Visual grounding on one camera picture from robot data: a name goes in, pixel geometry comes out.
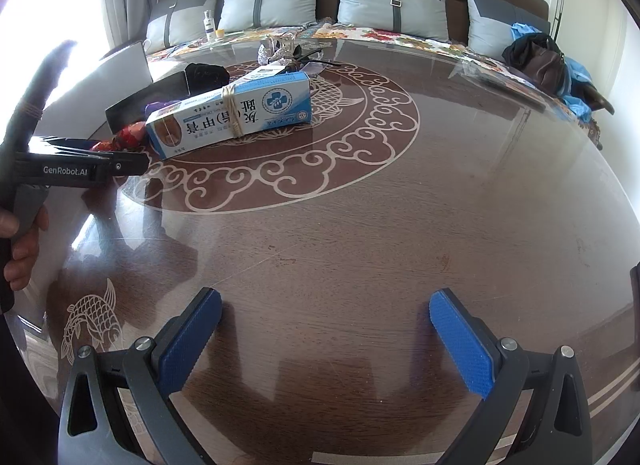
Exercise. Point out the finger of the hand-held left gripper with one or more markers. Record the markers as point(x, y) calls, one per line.
point(127, 163)
point(70, 145)

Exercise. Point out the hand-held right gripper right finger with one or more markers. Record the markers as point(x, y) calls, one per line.
point(462, 340)

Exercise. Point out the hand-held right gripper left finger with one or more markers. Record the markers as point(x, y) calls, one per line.
point(192, 335)

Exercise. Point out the red patterned pouch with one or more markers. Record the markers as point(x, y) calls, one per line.
point(127, 137)

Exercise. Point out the purple small packet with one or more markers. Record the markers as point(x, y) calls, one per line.
point(160, 107)

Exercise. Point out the blue white medicine box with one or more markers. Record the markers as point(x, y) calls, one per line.
point(240, 110)

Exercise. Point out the brown patterned wooden desktop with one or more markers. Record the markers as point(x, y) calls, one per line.
point(360, 225)

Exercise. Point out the person's left hand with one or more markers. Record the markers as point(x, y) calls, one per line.
point(22, 265)

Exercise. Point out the grey white panel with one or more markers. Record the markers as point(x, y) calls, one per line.
point(125, 62)

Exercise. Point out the black crumpled cloth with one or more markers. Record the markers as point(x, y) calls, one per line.
point(207, 76)

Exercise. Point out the white lotion bottle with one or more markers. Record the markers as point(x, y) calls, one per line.
point(208, 25)

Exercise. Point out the silver foil bow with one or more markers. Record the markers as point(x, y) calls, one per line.
point(275, 51)

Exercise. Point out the dark hair accessory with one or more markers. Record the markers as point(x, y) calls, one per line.
point(310, 61)

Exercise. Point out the dark bag with blue cloth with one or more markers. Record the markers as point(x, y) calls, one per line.
point(580, 95)

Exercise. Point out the brown handbag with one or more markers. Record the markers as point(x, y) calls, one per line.
point(545, 67)

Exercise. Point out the black garment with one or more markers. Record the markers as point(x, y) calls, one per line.
point(525, 47)

